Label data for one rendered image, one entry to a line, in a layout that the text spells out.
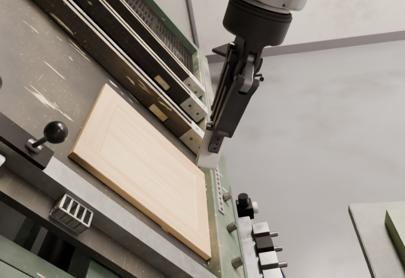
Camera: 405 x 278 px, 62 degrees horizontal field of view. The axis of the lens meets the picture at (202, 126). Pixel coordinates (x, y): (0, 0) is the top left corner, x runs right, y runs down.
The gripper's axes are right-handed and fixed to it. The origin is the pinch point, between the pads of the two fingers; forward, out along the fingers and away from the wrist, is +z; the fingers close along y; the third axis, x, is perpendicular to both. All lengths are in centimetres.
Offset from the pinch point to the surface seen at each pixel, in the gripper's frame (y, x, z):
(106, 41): -72, -30, 15
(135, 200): -22.3, -8.7, 34.6
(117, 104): -53, -21, 27
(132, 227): -11.5, -7.9, 31.8
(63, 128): -6.4, -22.4, 7.0
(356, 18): -388, 204, 18
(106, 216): -9.4, -13.6, 28.0
